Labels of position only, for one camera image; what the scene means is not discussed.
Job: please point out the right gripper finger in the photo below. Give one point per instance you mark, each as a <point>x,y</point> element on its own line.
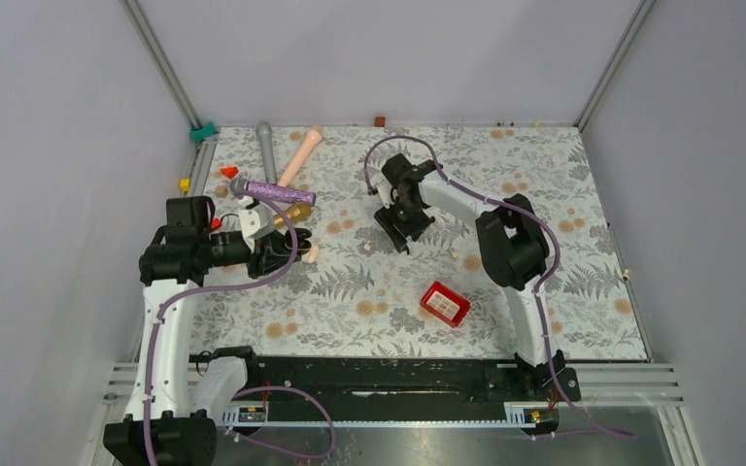
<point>390,224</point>
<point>419,225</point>

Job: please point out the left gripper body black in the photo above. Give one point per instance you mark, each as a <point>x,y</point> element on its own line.
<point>257,261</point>

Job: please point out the gold toy microphone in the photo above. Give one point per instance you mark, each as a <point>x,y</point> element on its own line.
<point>295,213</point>

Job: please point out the red triangular block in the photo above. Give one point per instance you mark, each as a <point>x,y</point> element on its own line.
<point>229,172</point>

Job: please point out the red plastic tray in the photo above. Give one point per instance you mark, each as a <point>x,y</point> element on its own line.
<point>445,304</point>

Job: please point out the purple glitter toy microphone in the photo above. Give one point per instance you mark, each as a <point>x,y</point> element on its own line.
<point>245,187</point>

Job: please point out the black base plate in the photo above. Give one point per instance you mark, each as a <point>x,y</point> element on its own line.
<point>369,389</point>

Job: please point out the floral patterned table mat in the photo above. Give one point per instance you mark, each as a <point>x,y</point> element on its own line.
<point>354,302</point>

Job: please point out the beige toy microphone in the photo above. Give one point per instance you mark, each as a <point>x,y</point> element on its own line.
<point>311,138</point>

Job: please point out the teal plastic piece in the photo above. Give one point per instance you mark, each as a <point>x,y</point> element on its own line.
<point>200,134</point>

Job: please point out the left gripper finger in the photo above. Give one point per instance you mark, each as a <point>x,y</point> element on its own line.
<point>302,235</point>
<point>307,249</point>

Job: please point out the black glossy earbud charging case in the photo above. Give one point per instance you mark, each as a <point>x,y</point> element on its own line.
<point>287,245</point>

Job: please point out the grey toy microphone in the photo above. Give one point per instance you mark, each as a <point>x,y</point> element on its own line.
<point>264,133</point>

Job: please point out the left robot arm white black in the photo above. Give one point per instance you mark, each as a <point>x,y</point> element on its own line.
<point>166,421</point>

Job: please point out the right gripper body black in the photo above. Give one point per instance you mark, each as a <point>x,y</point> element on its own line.
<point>403,214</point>

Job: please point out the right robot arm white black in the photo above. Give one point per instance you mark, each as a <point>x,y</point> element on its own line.
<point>514,252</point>

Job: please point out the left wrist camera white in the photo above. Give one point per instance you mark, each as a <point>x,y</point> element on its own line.
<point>256,220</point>

